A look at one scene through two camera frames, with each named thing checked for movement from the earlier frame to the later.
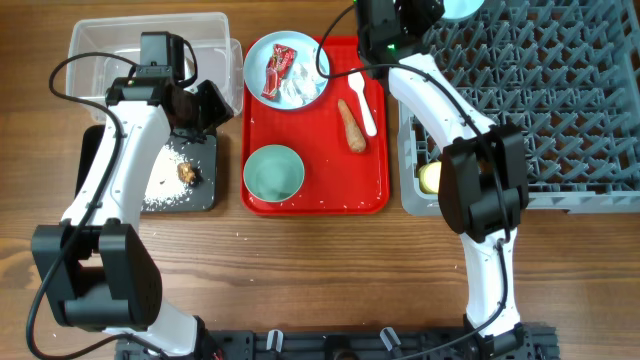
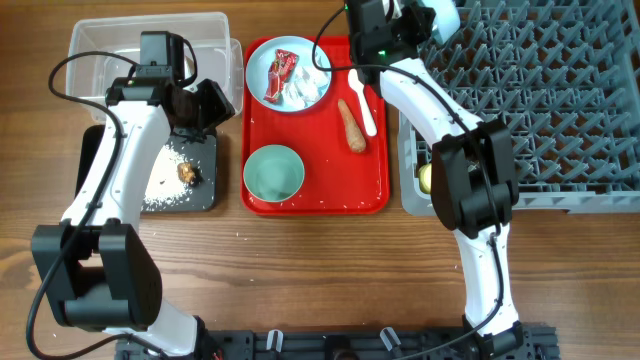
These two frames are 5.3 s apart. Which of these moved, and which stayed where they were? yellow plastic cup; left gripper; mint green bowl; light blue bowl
Moved: light blue bowl
Stayed: yellow plastic cup; mint green bowl; left gripper
